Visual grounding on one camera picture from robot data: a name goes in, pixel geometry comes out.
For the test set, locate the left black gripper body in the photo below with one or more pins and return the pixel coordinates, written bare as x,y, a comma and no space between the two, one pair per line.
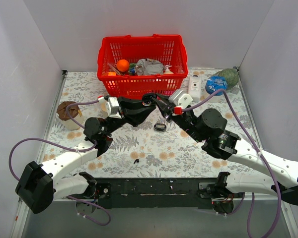
121,108

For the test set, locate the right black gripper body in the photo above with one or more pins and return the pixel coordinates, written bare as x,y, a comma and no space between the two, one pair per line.
171,112

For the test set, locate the black gold-trimmed charging case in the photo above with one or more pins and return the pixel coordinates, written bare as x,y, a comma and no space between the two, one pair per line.
147,100

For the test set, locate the black oval charging case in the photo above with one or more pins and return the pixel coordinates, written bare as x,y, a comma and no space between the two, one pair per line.
160,127

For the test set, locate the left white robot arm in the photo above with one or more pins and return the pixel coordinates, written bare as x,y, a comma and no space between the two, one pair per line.
42,183

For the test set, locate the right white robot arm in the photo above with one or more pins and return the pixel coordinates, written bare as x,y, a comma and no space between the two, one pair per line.
277,176

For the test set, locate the beige paper roll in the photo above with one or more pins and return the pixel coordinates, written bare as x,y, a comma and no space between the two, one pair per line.
103,110

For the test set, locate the white rectangular bottle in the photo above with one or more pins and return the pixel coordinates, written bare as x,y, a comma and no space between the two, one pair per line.
194,87

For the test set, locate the crumpled silver foil bag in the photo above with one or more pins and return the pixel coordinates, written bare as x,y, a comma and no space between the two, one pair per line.
147,67

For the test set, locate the blue-lidded white jar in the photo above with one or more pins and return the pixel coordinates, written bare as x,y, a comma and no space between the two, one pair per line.
213,84

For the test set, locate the orange fruit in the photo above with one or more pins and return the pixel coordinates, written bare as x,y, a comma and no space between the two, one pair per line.
123,65

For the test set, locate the red plastic shopping basket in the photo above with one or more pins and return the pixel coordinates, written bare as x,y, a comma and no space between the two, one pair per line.
133,66

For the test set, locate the green textured ball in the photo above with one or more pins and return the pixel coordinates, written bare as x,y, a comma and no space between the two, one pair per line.
231,77

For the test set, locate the brown-topped paper cup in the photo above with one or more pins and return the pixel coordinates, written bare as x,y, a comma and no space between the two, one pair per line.
74,112

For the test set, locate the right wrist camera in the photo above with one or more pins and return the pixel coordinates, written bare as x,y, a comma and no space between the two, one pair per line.
180,100

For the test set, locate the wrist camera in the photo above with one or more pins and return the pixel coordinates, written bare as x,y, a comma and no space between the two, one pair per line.
180,100
112,106

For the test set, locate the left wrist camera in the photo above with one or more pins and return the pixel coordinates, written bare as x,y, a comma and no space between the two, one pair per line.
112,106

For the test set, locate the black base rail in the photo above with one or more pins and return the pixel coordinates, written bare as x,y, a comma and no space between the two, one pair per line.
157,192

